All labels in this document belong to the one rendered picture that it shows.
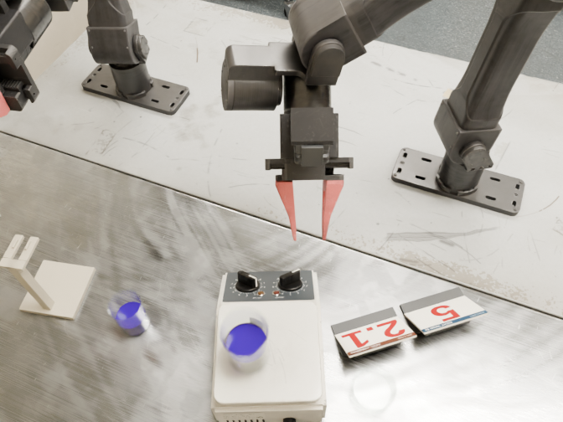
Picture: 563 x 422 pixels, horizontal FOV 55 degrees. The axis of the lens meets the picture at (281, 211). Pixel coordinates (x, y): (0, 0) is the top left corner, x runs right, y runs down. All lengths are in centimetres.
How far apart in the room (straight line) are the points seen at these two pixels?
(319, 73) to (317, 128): 7
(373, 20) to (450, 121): 24
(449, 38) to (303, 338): 223
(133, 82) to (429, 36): 191
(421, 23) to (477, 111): 206
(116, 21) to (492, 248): 68
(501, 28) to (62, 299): 66
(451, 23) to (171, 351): 234
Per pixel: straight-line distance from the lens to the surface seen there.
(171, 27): 120
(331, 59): 58
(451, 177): 85
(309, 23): 58
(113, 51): 95
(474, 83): 73
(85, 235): 87
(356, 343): 70
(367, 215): 84
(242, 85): 61
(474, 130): 77
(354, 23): 58
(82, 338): 79
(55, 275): 84
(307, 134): 54
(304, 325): 65
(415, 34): 272
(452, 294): 79
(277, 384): 62
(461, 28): 280
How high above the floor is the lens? 158
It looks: 54 degrees down
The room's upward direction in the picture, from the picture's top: 3 degrees counter-clockwise
